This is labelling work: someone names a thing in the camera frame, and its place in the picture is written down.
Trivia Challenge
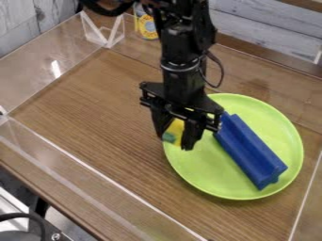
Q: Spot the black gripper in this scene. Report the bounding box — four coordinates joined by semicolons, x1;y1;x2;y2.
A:
140;82;225;151

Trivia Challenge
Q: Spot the yellow toy banana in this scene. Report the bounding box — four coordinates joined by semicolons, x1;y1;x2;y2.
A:
162;119;184;146

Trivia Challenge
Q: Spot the blue plastic block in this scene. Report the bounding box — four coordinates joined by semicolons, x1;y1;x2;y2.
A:
214;112;289;190

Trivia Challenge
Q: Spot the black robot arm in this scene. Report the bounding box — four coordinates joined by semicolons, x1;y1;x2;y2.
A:
79;0;225;151

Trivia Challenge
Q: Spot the green plate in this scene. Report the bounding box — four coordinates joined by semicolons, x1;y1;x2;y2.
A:
164;93;304;201

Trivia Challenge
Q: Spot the yellow labelled tin can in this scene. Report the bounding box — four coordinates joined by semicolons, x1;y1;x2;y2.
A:
134;3;160;40

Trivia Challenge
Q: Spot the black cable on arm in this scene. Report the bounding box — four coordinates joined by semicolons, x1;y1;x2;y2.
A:
200;51;226;89

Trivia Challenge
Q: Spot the clear acrylic corner bracket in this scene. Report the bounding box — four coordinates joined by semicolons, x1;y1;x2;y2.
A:
79;11;126;49

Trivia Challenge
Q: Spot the black metal table bracket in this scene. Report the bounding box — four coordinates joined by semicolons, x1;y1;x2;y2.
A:
31;197;74;241

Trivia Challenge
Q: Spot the black cable lower left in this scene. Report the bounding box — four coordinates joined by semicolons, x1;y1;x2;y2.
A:
0;213;46;241

